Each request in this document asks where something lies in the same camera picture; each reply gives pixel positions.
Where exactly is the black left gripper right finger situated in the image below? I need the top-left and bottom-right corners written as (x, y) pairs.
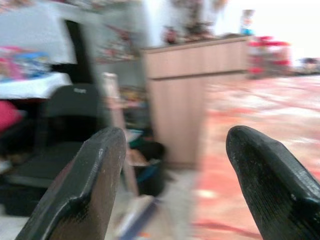
top-left (225, 125), bottom-right (320, 240)

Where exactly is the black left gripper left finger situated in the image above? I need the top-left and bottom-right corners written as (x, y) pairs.
top-left (14, 126), bottom-right (127, 240)

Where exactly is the red patterned rug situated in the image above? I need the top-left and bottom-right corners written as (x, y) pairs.
top-left (192, 74), bottom-right (320, 240)

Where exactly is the black folding chair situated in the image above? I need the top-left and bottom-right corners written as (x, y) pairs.
top-left (4, 83), bottom-right (106, 188)

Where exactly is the black bin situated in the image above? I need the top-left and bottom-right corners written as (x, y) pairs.
top-left (136, 141), bottom-right (167, 197)

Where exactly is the white tablecloth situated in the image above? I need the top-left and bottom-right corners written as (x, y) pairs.
top-left (0, 72), bottom-right (72, 100)

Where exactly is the beige wooden cabinet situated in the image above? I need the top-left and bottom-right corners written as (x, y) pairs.
top-left (141, 35), bottom-right (251, 171)

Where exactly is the red toy cart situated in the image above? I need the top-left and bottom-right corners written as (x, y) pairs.
top-left (247, 36), bottom-right (292, 78)

